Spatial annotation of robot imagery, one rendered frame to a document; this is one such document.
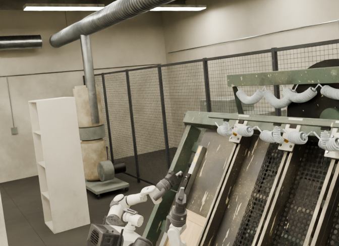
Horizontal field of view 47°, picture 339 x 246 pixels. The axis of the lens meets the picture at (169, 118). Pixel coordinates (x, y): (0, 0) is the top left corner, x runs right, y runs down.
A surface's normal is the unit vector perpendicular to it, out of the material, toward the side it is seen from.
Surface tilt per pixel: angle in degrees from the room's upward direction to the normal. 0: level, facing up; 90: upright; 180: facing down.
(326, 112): 90
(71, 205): 90
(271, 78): 90
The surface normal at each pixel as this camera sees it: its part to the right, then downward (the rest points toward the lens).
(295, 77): -0.86, 0.14
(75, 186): 0.51, 0.05
